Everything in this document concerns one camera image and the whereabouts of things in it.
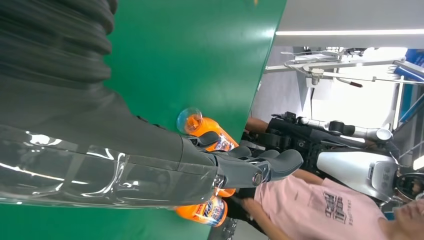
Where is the orange detergent bottle clear cap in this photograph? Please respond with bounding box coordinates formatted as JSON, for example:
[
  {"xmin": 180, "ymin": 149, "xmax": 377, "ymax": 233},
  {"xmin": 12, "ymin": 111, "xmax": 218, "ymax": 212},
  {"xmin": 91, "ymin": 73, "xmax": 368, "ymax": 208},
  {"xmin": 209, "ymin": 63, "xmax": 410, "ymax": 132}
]
[
  {"xmin": 174, "ymin": 195, "xmax": 229, "ymax": 228},
  {"xmin": 214, "ymin": 187, "xmax": 237, "ymax": 199}
]

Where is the orange detergent bottle bluish cap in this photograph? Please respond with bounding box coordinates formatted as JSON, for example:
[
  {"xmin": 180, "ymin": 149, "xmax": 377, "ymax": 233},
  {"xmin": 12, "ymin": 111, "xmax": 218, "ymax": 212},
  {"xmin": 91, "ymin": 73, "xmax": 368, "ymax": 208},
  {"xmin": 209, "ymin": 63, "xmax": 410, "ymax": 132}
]
[{"xmin": 176, "ymin": 107, "xmax": 240, "ymax": 154}]

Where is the person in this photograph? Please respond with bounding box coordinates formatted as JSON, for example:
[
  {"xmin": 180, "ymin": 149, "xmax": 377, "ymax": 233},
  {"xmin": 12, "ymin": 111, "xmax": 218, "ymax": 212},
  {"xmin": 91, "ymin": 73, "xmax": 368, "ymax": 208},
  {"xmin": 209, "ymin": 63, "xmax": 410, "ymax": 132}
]
[
  {"xmin": 245, "ymin": 117, "xmax": 270, "ymax": 134},
  {"xmin": 231, "ymin": 168, "xmax": 424, "ymax": 240}
]

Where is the humanoid robot with black legs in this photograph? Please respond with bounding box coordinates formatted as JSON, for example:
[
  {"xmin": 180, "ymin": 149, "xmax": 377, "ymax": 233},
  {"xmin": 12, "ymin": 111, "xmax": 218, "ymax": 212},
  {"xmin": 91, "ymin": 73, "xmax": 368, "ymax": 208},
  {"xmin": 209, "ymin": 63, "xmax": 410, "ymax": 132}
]
[{"xmin": 240, "ymin": 111, "xmax": 424, "ymax": 204}]

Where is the white robot gantry stand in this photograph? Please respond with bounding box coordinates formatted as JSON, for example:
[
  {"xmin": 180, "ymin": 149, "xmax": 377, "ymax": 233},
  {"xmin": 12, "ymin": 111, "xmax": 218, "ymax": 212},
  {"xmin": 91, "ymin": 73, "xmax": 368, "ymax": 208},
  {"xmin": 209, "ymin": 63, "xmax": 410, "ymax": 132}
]
[{"xmin": 264, "ymin": 46, "xmax": 424, "ymax": 89}]

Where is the blue panel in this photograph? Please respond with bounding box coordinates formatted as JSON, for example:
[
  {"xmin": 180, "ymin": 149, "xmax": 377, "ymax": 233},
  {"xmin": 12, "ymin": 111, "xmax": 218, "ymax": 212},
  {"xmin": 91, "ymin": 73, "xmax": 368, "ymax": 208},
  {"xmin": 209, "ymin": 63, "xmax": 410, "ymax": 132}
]
[{"xmin": 393, "ymin": 48, "xmax": 424, "ymax": 125}]

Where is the white wall light strip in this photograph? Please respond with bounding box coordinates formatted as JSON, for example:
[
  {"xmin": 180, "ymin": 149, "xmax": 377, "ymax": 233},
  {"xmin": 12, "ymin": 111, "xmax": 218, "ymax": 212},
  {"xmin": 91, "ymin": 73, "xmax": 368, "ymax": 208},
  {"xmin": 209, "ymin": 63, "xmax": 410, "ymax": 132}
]
[{"xmin": 274, "ymin": 29, "xmax": 424, "ymax": 37}]

